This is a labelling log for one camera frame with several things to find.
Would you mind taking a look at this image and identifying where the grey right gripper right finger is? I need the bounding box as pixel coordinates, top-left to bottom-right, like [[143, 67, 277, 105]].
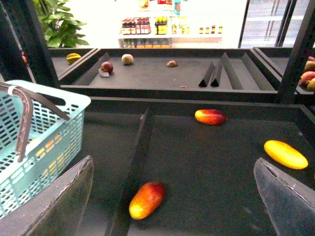
[[253, 158, 315, 236]]

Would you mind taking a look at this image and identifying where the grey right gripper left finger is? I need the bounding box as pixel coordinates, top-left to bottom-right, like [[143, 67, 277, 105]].
[[0, 156, 94, 236]]

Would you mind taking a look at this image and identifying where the yellow lemon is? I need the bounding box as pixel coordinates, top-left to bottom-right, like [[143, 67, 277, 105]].
[[27, 134, 66, 175]]

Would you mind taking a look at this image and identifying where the teal plastic basket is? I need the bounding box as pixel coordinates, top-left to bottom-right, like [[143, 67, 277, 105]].
[[0, 80, 91, 217]]

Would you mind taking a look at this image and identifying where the brown basket handle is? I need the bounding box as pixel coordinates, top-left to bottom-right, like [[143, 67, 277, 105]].
[[0, 82, 70, 162]]

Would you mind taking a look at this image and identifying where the red yellow mango near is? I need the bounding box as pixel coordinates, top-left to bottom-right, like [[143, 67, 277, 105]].
[[128, 181, 165, 220]]

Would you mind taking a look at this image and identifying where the red yellow mango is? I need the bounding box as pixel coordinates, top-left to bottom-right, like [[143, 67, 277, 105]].
[[128, 181, 165, 220], [194, 109, 227, 126]]

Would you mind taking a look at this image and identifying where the red yellow mango far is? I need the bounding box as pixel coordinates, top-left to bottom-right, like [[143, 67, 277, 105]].
[[194, 109, 227, 126]]

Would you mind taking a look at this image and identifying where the mixed fruit at right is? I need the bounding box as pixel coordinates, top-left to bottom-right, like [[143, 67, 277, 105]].
[[300, 56, 315, 87]]

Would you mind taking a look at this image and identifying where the black triangular divider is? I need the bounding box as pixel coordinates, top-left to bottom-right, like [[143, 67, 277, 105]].
[[198, 62, 215, 88]]

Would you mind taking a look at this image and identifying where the dark red round fruit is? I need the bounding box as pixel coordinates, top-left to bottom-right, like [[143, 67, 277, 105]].
[[100, 61, 114, 73]]

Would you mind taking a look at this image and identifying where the yellow starfruit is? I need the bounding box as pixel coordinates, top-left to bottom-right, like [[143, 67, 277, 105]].
[[66, 53, 81, 64]]

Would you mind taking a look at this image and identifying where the pale green round fruit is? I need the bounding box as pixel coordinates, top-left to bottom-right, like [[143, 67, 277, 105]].
[[121, 54, 134, 65]]

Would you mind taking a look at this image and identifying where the green potted plant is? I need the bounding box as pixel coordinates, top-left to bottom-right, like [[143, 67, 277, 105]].
[[33, 0, 89, 48]]

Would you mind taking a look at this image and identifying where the brown small fruit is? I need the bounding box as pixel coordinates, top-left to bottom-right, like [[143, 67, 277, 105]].
[[166, 60, 178, 68]]

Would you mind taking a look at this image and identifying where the shelf with bottles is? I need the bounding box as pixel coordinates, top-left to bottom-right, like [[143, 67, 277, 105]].
[[118, 0, 223, 49]]

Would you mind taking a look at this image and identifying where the black display bin frame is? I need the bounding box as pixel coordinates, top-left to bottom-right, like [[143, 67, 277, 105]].
[[0, 0, 315, 236]]

